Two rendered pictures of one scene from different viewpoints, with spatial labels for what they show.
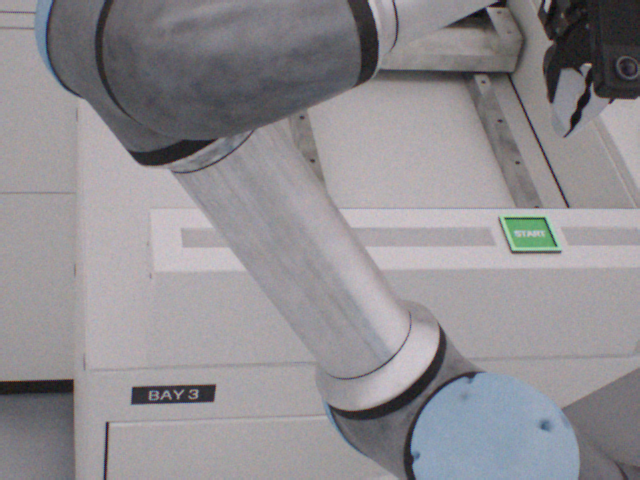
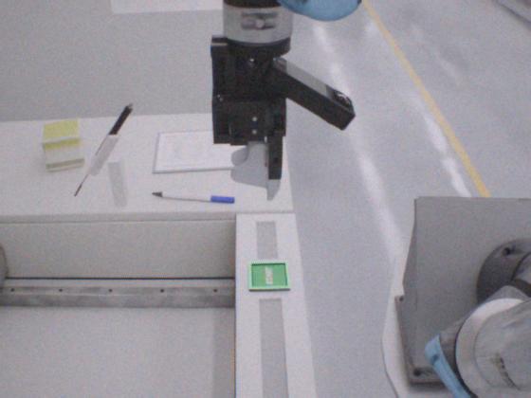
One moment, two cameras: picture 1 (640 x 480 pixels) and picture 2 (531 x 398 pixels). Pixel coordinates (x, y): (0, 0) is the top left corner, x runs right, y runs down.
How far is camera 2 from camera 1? 1.00 m
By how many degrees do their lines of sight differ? 57
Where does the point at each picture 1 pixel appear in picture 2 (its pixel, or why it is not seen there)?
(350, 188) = not seen: outside the picture
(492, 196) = (128, 318)
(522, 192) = (143, 295)
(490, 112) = (48, 293)
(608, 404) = (430, 265)
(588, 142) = (136, 234)
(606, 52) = (333, 99)
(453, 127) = (44, 325)
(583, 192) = (157, 259)
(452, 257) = (296, 326)
